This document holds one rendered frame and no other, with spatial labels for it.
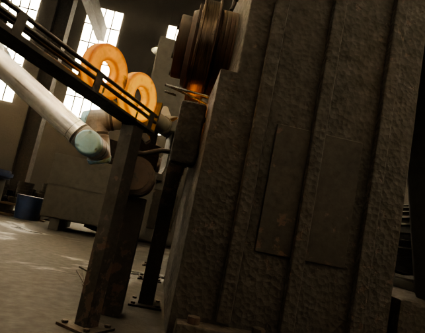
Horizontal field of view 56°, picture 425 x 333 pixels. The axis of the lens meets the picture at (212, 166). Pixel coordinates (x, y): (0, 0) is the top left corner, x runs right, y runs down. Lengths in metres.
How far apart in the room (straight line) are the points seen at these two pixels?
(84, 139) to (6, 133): 11.27
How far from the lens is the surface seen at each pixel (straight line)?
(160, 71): 4.56
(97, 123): 1.62
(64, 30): 9.28
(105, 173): 4.13
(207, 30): 1.68
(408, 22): 1.67
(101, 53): 1.16
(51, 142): 12.31
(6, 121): 12.79
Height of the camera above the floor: 0.37
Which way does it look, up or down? 8 degrees up
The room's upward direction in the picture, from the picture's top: 12 degrees clockwise
